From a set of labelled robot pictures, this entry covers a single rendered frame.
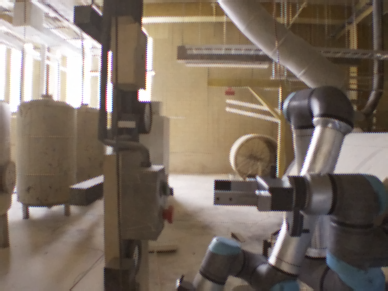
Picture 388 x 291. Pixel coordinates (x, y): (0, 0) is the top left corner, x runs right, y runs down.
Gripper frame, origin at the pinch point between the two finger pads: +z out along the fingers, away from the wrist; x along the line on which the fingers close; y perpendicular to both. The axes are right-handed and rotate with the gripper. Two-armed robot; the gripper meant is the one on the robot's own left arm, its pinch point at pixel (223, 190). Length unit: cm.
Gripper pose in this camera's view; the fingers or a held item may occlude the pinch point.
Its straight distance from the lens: 58.3
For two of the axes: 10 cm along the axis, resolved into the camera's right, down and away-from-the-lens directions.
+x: -0.8, 0.4, -10.0
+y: 0.2, -10.0, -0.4
